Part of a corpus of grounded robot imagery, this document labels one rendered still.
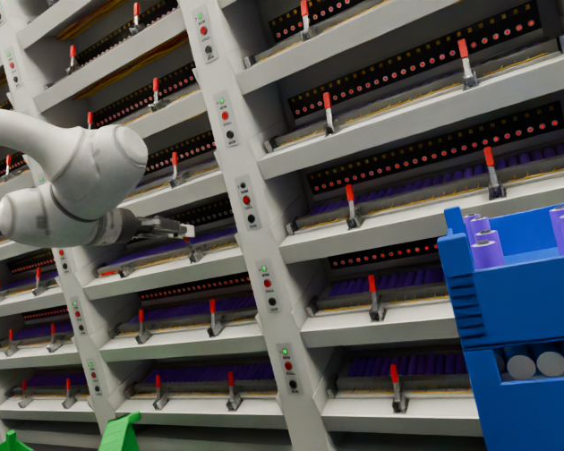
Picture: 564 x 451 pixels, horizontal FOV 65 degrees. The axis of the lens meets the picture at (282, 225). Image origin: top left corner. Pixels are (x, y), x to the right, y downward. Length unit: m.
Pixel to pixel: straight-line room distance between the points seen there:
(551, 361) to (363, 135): 0.61
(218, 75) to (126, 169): 0.39
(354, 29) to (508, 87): 0.29
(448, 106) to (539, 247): 0.32
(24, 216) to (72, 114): 0.81
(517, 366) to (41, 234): 0.73
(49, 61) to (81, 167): 0.92
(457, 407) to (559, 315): 0.66
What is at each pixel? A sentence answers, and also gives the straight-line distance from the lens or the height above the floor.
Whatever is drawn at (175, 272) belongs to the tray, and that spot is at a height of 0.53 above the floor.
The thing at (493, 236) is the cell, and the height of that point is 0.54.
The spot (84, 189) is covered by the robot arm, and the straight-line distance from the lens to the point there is 0.77.
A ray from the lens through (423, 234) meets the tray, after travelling 0.87.
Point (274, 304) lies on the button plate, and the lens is 1.01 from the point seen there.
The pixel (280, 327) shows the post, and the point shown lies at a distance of 1.03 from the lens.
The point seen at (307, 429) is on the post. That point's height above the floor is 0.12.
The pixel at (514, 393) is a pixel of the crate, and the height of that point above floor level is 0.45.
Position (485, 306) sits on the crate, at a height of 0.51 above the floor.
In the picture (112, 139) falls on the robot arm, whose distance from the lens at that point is 0.75.
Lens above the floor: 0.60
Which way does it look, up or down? 1 degrees down
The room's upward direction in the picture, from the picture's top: 14 degrees counter-clockwise
